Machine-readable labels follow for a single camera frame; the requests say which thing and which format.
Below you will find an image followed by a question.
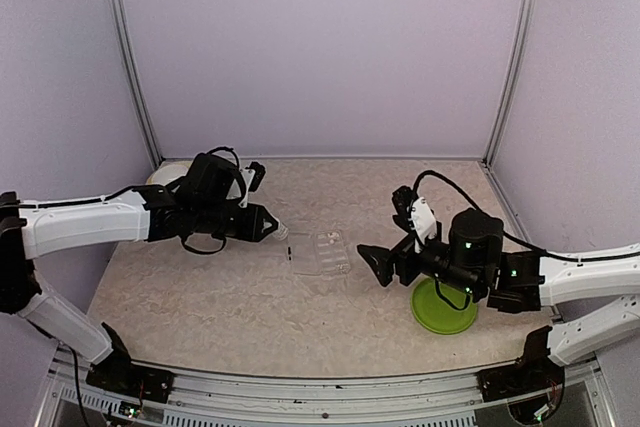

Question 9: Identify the white bowl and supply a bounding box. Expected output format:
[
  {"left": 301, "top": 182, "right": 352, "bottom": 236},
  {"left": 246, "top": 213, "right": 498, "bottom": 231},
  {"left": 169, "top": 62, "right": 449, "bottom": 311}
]
[{"left": 151, "top": 165, "right": 190, "bottom": 186}]

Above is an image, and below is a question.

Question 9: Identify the right aluminium frame post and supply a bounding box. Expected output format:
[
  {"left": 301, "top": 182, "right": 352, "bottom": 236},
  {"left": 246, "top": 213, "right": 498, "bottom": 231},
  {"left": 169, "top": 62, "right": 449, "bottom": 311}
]
[{"left": 482, "top": 0, "right": 544, "bottom": 166}]

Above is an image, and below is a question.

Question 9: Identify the clear plastic pill organizer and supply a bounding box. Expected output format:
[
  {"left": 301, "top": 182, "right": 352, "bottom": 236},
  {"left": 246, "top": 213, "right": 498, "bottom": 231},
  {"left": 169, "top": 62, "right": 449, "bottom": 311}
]
[{"left": 286, "top": 230, "right": 351, "bottom": 276}]

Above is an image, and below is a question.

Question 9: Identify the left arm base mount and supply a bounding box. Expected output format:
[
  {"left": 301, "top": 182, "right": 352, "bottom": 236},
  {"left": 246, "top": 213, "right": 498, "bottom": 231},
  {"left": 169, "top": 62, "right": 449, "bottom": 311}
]
[{"left": 86, "top": 352, "right": 174, "bottom": 404}]

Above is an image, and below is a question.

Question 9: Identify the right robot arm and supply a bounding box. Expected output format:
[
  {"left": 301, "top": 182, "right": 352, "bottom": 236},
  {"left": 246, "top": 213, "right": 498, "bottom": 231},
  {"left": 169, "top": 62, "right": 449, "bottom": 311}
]
[{"left": 357, "top": 170, "right": 639, "bottom": 391}]

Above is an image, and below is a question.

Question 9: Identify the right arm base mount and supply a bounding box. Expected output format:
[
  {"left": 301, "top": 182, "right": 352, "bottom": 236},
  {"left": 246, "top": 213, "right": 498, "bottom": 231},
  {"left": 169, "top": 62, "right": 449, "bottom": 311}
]
[{"left": 476, "top": 350, "right": 565, "bottom": 402}]

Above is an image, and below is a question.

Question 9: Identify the green plate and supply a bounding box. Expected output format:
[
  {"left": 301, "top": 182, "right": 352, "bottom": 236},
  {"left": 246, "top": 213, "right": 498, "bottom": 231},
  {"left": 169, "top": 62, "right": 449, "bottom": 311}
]
[{"left": 410, "top": 278, "right": 478, "bottom": 335}]

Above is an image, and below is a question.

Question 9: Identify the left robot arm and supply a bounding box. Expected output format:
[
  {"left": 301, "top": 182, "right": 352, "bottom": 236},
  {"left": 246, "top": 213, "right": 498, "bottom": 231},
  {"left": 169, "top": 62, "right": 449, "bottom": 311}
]
[{"left": 1, "top": 147, "right": 288, "bottom": 392}]

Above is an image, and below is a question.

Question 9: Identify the left aluminium frame post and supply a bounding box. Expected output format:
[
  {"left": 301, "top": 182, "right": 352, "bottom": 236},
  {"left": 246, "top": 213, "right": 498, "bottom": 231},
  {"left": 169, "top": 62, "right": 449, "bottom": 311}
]
[{"left": 109, "top": 0, "right": 163, "bottom": 168}]

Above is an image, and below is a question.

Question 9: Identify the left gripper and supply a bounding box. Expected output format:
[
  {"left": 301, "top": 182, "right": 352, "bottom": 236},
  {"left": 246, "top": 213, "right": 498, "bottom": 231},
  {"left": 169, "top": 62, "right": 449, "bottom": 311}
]
[{"left": 193, "top": 200, "right": 277, "bottom": 242}]

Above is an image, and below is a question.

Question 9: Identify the aluminium frame post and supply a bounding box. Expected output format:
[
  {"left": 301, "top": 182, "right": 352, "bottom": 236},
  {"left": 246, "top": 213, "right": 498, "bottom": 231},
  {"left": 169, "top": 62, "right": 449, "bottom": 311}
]
[
  {"left": 109, "top": 0, "right": 163, "bottom": 168},
  {"left": 482, "top": 0, "right": 544, "bottom": 166}
]

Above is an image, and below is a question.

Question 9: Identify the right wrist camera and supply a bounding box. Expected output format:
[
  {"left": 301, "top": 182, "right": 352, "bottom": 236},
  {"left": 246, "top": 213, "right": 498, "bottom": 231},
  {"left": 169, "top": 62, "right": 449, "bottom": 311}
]
[{"left": 392, "top": 186, "right": 442, "bottom": 243}]

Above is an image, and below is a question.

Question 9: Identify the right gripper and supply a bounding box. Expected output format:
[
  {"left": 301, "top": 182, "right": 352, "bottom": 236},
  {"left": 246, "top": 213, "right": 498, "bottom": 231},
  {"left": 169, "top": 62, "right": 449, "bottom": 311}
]
[{"left": 358, "top": 228, "right": 485, "bottom": 298}]

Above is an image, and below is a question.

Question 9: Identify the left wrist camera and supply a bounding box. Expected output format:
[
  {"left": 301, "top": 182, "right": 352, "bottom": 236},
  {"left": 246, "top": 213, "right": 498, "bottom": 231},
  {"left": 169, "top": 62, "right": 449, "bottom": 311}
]
[{"left": 239, "top": 161, "right": 266, "bottom": 208}]

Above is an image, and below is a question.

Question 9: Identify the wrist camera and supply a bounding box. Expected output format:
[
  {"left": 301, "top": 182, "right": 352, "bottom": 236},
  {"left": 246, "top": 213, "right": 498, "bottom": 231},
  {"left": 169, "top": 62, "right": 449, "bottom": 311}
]
[
  {"left": 239, "top": 161, "right": 266, "bottom": 208},
  {"left": 392, "top": 186, "right": 442, "bottom": 243}
]

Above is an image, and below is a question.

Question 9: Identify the small white pill bottle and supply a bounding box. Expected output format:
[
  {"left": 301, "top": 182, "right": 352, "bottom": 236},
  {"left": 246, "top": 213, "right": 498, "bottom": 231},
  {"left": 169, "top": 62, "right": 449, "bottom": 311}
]
[{"left": 272, "top": 222, "right": 289, "bottom": 241}]

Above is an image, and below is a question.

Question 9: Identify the front aluminium rail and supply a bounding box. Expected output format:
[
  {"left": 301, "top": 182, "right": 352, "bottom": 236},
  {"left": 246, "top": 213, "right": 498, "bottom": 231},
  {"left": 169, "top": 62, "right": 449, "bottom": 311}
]
[{"left": 34, "top": 344, "right": 619, "bottom": 427}]

